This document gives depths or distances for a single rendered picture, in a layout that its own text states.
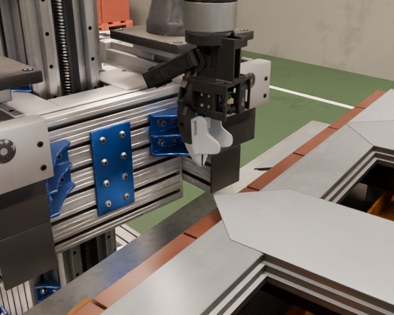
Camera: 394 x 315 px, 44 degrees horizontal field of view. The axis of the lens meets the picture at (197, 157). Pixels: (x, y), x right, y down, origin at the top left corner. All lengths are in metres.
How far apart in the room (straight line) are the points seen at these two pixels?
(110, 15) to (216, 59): 6.21
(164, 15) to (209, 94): 0.36
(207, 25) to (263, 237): 0.30
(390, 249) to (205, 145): 0.29
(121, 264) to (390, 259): 0.47
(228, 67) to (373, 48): 4.32
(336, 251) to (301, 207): 0.11
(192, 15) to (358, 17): 4.37
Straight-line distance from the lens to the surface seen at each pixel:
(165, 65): 0.74
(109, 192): 0.96
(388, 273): 0.66
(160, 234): 0.99
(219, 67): 0.69
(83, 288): 0.87
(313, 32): 5.28
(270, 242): 0.67
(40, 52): 0.97
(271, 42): 5.62
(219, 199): 0.77
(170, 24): 1.01
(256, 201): 0.77
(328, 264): 0.65
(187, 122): 0.72
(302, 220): 0.73
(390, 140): 1.06
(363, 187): 1.52
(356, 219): 0.75
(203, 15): 0.67
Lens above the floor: 1.22
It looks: 24 degrees down
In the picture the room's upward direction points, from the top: straight up
